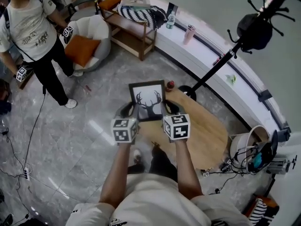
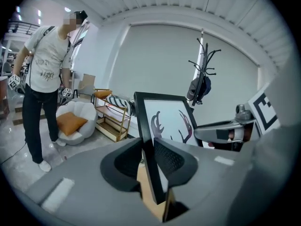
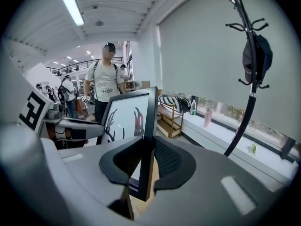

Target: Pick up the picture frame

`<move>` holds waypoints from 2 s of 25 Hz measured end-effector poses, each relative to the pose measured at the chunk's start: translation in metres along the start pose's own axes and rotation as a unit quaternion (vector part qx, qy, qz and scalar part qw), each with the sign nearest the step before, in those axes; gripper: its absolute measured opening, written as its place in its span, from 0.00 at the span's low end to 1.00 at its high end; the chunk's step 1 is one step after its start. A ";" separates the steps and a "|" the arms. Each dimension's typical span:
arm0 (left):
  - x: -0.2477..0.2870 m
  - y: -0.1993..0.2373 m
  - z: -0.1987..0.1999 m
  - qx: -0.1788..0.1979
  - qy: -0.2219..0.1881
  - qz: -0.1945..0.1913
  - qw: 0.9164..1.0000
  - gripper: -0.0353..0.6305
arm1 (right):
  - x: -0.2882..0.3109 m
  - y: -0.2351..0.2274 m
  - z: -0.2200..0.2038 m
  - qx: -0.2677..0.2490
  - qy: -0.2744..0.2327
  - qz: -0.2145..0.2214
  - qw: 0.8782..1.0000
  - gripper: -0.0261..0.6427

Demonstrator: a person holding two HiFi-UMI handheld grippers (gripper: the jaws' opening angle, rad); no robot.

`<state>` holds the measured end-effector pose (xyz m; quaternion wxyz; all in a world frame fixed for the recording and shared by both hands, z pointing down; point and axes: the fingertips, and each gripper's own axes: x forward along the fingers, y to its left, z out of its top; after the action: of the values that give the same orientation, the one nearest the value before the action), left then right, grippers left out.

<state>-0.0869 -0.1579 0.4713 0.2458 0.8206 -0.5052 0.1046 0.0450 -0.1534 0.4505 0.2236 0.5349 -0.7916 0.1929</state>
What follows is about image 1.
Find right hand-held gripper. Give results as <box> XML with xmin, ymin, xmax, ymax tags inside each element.
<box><xmin>161</xmin><ymin>100</ymin><xmax>191</xmax><ymax>141</ymax></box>

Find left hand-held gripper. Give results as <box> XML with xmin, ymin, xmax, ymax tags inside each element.
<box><xmin>110</xmin><ymin>102</ymin><xmax>140</xmax><ymax>145</ymax></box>

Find deer picture frame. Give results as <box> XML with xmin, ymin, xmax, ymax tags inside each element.
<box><xmin>128</xmin><ymin>79</ymin><xmax>166</xmax><ymax>122</ymax></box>

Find person's left forearm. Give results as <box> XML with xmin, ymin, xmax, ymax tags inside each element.
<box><xmin>98</xmin><ymin>142</ymin><xmax>131</xmax><ymax>208</ymax></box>

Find person's right forearm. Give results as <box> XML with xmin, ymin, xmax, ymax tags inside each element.
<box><xmin>173</xmin><ymin>139</ymin><xmax>204</xmax><ymax>200</ymax></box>

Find wooden coffee table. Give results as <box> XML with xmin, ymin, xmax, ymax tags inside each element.
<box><xmin>138</xmin><ymin>92</ymin><xmax>229</xmax><ymax>170</ymax></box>

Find person's white shoe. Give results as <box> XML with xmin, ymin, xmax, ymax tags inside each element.
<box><xmin>133</xmin><ymin>149</ymin><xmax>143</xmax><ymax>164</ymax></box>

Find black coat rack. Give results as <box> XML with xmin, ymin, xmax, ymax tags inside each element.
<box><xmin>178</xmin><ymin>0</ymin><xmax>296</xmax><ymax>101</ymax></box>

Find person's black trousers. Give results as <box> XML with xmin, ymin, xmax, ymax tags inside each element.
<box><xmin>128</xmin><ymin>147</ymin><xmax>178</xmax><ymax>182</ymax></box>

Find white window ledge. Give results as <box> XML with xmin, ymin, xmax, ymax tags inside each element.
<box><xmin>152</xmin><ymin>8</ymin><xmax>291</xmax><ymax>136</ymax></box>

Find wooden bench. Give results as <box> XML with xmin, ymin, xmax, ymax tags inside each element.
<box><xmin>95</xmin><ymin>0</ymin><xmax>158</xmax><ymax>61</ymax></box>

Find pink tumbler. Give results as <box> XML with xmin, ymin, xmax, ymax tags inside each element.
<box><xmin>182</xmin><ymin>24</ymin><xmax>196</xmax><ymax>45</ymax></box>

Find white round basket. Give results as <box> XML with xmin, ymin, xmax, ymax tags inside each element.
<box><xmin>229</xmin><ymin>125</ymin><xmax>270</xmax><ymax>168</ymax></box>

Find orange cushion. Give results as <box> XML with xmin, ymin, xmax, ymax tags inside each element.
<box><xmin>64</xmin><ymin>35</ymin><xmax>101</xmax><ymax>68</ymax></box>

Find white beanbag chair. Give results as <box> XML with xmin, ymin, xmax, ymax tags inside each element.
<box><xmin>64</xmin><ymin>15</ymin><xmax>112</xmax><ymax>73</ymax></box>

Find clear water bottle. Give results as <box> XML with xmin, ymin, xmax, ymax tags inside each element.
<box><xmin>166</xmin><ymin>10</ymin><xmax>176</xmax><ymax>30</ymax></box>

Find person's white shirt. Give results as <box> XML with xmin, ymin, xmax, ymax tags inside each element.
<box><xmin>70</xmin><ymin>173</ymin><xmax>253</xmax><ymax>226</ymax></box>

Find dark window latch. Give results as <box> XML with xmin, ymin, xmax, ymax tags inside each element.
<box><xmin>257</xmin><ymin>89</ymin><xmax>273</xmax><ymax>102</ymax></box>
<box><xmin>277</xmin><ymin>128</ymin><xmax>291</xmax><ymax>142</ymax></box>

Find black white striped blanket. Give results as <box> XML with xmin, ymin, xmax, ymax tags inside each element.
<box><xmin>117</xmin><ymin>3</ymin><xmax>168</xmax><ymax>30</ymax></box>

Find black headset with teal pad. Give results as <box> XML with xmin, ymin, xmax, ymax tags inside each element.
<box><xmin>231</xmin><ymin>129</ymin><xmax>279</xmax><ymax>174</ymax></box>

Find grey armchair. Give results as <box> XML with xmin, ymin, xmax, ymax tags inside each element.
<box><xmin>68</xmin><ymin>0</ymin><xmax>101</xmax><ymax>21</ymax></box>

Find black bag on rack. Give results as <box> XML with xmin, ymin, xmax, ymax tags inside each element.
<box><xmin>237</xmin><ymin>13</ymin><xmax>273</xmax><ymax>51</ymax></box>

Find flat grey box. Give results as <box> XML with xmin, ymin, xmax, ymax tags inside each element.
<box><xmin>121</xmin><ymin>0</ymin><xmax>151</xmax><ymax>10</ymax></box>

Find orange seat pad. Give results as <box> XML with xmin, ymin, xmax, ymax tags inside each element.
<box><xmin>98</xmin><ymin>0</ymin><xmax>129</xmax><ymax>10</ymax></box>

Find grey metal clamp device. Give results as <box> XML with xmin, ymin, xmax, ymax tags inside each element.
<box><xmin>267</xmin><ymin>155</ymin><xmax>298</xmax><ymax>174</ymax></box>

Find striped cushion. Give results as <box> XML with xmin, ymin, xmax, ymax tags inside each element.
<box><xmin>248</xmin><ymin>198</ymin><xmax>268</xmax><ymax>226</ymax></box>

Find orange chair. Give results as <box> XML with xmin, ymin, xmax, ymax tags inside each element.
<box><xmin>244</xmin><ymin>195</ymin><xmax>280</xmax><ymax>226</ymax></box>

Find long black floor cable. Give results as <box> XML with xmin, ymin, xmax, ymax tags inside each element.
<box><xmin>23</xmin><ymin>87</ymin><xmax>47</xmax><ymax>173</ymax></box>

